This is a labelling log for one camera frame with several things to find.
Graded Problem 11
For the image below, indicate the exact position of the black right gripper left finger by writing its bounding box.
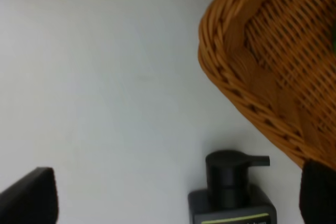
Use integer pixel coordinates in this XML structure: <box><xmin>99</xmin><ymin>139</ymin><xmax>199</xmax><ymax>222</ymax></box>
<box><xmin>1</xmin><ymin>167</ymin><xmax>59</xmax><ymax>223</ymax></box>

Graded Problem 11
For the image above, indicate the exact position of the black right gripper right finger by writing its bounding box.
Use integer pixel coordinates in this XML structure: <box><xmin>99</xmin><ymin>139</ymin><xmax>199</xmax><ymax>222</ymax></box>
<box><xmin>299</xmin><ymin>160</ymin><xmax>335</xmax><ymax>224</ymax></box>

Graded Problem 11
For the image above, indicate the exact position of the dark green pump bottle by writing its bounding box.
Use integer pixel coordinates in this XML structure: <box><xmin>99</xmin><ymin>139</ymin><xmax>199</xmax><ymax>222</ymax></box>
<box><xmin>188</xmin><ymin>150</ymin><xmax>277</xmax><ymax>224</ymax></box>

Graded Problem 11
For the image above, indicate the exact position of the green lime fruit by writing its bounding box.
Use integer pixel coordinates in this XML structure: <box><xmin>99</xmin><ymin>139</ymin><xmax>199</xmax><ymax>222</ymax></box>
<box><xmin>331</xmin><ymin>24</ymin><xmax>336</xmax><ymax>54</ymax></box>

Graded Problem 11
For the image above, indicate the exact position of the orange wicker basket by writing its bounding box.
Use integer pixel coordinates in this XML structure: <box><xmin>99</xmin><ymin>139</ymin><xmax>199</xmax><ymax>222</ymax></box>
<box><xmin>198</xmin><ymin>0</ymin><xmax>335</xmax><ymax>168</ymax></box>

